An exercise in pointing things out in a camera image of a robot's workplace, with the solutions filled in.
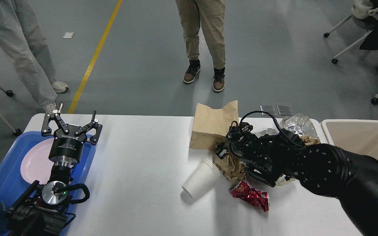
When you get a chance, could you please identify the person in khaki trousers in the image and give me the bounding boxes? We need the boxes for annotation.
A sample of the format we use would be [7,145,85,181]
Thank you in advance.
[175,0,226,93]

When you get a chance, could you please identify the aluminium foil tray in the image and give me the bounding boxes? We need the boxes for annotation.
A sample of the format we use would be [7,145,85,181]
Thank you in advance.
[253,128,295,186]

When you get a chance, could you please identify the pink plate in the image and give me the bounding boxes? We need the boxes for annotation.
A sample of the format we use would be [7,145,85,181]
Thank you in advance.
[20,138,78,184]

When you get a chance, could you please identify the crushed red can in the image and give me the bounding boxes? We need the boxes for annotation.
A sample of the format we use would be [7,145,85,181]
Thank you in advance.
[229,180,270,212]

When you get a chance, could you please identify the crumpled foil ball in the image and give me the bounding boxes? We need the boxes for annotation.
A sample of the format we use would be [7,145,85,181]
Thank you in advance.
[280,113,319,138]

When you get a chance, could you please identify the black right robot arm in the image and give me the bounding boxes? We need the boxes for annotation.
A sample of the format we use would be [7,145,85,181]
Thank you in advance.
[215,116,378,236]

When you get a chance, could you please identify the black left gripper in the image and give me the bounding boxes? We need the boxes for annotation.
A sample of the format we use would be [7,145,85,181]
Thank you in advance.
[41,103,103,163]

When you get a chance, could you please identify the crumpled brown paper in foil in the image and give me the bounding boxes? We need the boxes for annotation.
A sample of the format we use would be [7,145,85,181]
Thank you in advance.
[300,135,321,146]

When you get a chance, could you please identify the metal floor socket plate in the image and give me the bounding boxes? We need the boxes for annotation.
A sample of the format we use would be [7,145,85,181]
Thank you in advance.
[261,106,277,116]

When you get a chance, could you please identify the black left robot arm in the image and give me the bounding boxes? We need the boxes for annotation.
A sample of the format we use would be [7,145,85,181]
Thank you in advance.
[5,103,103,236]

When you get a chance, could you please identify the beige plastic bin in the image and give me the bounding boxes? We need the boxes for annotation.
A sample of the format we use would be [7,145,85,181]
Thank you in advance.
[321,119,378,160]

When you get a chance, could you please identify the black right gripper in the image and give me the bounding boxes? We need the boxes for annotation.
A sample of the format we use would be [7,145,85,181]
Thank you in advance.
[215,121,258,161]

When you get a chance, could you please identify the stacked white paper cups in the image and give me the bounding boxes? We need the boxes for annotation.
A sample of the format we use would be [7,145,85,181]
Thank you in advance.
[182,159,222,200]

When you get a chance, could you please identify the person in grey trousers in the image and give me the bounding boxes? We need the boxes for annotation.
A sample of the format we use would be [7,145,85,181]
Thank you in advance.
[0,0,69,114]

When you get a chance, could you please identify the brown paper bag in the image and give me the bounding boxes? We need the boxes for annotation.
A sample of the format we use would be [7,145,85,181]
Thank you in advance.
[189,100,239,150]

